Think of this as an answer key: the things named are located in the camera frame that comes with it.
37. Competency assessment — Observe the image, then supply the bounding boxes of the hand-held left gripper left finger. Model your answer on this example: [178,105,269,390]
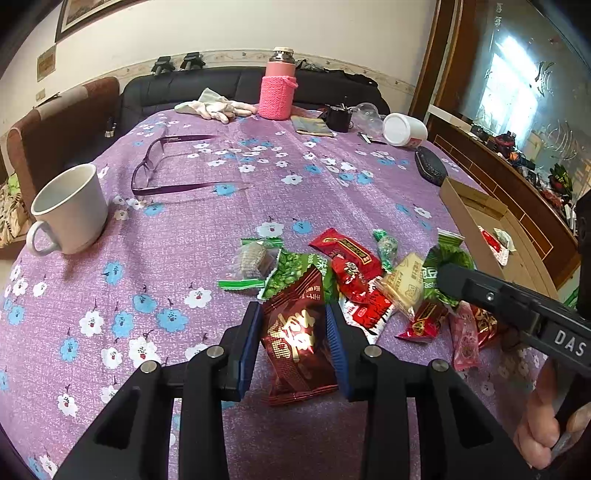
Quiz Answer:
[55,302,265,480]

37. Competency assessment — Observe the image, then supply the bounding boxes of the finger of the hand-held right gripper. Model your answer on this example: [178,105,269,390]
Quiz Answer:
[436,262,550,344]

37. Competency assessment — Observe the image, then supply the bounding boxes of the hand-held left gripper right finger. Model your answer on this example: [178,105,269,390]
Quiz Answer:
[324,302,539,480]

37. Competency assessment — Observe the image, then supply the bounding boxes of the white and red snack packet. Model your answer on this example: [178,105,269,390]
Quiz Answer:
[339,295,398,344]

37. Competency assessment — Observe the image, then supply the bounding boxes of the cardboard box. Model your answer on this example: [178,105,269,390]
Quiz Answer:
[438,178,561,301]

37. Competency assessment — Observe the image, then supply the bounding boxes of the person's right hand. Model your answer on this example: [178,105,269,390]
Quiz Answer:
[512,355,591,470]

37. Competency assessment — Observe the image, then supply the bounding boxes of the red and white boxed packet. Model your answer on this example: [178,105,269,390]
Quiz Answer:
[480,226,509,266]

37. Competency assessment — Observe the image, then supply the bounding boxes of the pink snack packet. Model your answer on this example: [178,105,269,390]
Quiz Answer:
[449,302,482,372]

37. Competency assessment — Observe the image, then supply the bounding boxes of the white and green boxed packet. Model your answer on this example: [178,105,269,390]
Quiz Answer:
[493,227,516,253]

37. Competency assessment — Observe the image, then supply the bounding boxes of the small red snack packet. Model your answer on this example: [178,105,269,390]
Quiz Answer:
[396,300,450,344]

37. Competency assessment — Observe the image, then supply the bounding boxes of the yellow cracker packet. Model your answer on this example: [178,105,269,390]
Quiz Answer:
[375,251,435,320]

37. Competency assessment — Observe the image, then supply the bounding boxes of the red packet with gold label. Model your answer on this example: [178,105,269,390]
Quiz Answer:
[308,227,384,303]

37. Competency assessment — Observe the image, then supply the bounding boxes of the green pea snack packet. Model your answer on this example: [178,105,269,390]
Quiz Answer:
[257,248,340,303]

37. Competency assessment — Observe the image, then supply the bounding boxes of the clear green biscuit packet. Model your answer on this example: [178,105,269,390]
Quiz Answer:
[218,236,283,292]

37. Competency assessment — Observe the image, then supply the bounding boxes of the small green wrapped candy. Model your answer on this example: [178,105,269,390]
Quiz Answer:
[373,229,400,273]

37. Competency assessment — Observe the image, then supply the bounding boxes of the wooden sideboard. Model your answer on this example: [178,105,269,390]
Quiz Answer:
[425,104,583,287]

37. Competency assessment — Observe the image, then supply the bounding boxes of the black eyeglass case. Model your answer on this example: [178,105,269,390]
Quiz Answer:
[414,147,448,186]

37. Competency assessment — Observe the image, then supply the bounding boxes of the clutter of small items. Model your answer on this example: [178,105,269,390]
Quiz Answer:
[471,124,578,217]

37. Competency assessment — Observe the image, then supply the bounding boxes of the purple floral tablecloth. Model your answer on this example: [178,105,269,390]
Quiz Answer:
[0,108,568,480]

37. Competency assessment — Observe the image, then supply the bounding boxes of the white plastic jar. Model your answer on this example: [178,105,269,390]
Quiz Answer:
[382,113,428,147]

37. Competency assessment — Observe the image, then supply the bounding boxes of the purple eyeglasses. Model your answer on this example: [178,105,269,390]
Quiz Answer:
[130,135,252,198]

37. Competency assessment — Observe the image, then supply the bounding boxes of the white mug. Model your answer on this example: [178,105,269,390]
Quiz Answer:
[26,163,110,257]

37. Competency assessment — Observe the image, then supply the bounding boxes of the small black container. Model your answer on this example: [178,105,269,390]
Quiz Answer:
[324,104,354,133]

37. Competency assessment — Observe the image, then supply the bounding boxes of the olive booklet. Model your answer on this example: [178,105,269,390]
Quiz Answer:
[291,114,334,137]

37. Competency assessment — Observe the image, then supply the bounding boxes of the pair of white gloves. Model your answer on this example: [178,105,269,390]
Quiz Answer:
[174,88,258,123]

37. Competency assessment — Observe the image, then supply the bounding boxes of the pink knit-sleeved thermos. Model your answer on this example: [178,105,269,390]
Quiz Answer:
[257,47,297,121]

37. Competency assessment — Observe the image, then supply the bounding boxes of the dark cloth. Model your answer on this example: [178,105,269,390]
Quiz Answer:
[295,59,379,88]

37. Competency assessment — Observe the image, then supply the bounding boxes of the black sofa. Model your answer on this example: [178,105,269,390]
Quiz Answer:
[120,65,391,139]

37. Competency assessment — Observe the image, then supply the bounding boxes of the brown chair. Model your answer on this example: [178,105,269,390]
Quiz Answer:
[6,76,122,208]

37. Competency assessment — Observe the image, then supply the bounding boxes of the wood-framed wall mirror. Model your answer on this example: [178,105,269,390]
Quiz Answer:
[409,0,591,204]

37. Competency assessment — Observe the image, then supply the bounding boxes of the beige wall plaque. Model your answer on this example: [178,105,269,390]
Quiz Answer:
[36,44,57,83]

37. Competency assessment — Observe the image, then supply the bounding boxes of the framed wall picture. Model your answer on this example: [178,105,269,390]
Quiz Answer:
[54,0,153,43]

